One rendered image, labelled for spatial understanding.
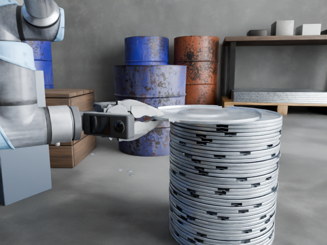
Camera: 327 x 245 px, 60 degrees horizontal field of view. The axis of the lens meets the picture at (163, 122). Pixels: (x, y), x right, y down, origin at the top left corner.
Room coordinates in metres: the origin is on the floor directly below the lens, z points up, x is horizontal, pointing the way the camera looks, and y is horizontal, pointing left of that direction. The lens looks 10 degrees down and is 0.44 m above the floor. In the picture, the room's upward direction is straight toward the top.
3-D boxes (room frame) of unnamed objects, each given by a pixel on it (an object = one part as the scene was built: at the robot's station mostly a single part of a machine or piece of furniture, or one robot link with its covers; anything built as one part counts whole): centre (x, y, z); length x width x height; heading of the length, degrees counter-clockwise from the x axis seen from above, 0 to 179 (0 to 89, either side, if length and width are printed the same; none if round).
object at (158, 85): (1.64, 0.08, 0.24); 0.42 x 0.42 x 0.48
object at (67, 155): (1.47, 0.61, 0.18); 0.40 x 0.38 x 0.35; 87
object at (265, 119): (0.75, -0.16, 0.33); 0.29 x 0.29 x 0.01
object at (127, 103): (0.62, 0.08, 0.36); 0.09 x 0.02 x 0.05; 120
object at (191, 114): (0.72, -0.10, 0.34); 0.29 x 0.29 x 0.01
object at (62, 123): (0.56, 0.21, 0.34); 0.08 x 0.05 x 0.08; 30
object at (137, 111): (0.66, 0.05, 0.36); 0.09 x 0.06 x 0.03; 120
